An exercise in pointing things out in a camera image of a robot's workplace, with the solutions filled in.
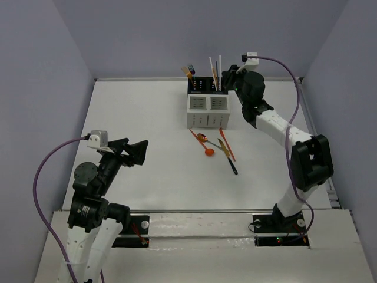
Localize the iridescent rainbow metal fork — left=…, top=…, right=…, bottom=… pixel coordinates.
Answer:
left=187, top=64, right=196, bottom=84

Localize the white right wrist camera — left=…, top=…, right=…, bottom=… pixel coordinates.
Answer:
left=237, top=52, right=259, bottom=73

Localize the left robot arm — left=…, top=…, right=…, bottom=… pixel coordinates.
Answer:
left=57, top=130, right=148, bottom=282

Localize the white utensil caddy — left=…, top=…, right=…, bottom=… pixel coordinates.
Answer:
left=187, top=94, right=230, bottom=130

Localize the black utensil caddy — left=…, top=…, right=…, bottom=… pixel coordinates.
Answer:
left=187, top=77, right=228, bottom=95

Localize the amber plastic fork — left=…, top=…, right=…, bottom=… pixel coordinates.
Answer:
left=181, top=67, right=196, bottom=87

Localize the gold metal spoon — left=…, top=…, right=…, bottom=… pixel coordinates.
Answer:
left=197, top=133, right=223, bottom=151

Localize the orange red chopstick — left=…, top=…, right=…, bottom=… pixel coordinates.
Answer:
left=215, top=61, right=220, bottom=91

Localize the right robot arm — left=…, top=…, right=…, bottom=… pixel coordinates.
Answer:
left=222, top=65, right=334, bottom=232

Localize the orange plastic spoon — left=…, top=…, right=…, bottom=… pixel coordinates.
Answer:
left=190, top=129, right=215, bottom=157

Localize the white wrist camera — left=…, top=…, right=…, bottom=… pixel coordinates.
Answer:
left=87, top=130, right=108, bottom=149
left=237, top=52, right=259, bottom=73

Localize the yellow black handled knife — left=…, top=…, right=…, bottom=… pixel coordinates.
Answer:
left=218, top=139, right=238, bottom=175

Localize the aluminium table rail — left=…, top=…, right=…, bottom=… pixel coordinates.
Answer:
left=296, top=77, right=342, bottom=209

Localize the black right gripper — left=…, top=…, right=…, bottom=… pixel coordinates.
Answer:
left=222, top=65, right=250, bottom=107

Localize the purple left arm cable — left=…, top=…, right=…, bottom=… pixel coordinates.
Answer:
left=32, top=136, right=105, bottom=283

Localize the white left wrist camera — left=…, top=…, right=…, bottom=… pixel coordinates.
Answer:
left=87, top=130, right=108, bottom=149

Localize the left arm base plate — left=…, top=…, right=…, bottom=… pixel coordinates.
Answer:
left=112, top=214, right=150, bottom=248

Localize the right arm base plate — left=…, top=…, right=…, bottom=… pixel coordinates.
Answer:
left=248, top=212, right=310, bottom=247

